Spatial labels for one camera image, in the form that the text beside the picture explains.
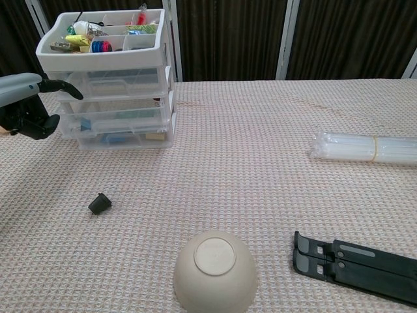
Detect yellow packet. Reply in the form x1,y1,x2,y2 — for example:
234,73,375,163
65,35,91,48

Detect beige upturned bowl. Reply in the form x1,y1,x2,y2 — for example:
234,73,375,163
173,229,258,313

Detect white round bottle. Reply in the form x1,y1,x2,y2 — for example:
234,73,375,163
72,21,91,35

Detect blue green packet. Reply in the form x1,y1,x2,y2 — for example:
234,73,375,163
126,24,157,35

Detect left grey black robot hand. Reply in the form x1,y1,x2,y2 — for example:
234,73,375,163
0,72,84,141

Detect red white packet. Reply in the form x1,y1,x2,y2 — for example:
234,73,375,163
136,3,149,25

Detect metal keychain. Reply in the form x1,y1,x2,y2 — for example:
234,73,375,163
86,25,108,37

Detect beige woven tablecloth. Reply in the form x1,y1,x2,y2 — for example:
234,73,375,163
0,78,417,313

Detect coloured thread spools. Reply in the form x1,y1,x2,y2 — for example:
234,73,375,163
91,40,113,53

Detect clear plastic drawer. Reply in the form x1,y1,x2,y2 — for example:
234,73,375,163
58,94,175,131
44,65,172,98
76,123,175,151

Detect black folding stand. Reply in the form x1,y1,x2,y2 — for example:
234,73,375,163
292,230,417,309

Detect pack of clear sticks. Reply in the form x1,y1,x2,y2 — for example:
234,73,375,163
308,130,417,169

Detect white drawer organizer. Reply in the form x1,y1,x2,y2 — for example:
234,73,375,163
35,8,179,153

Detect black folding screen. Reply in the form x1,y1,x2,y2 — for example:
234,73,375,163
0,0,417,82

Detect patterned badge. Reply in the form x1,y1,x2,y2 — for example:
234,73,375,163
49,40,72,52

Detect small black plug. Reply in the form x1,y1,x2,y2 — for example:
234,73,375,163
87,192,113,216

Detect flat green card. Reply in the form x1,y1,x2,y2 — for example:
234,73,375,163
117,110,157,119

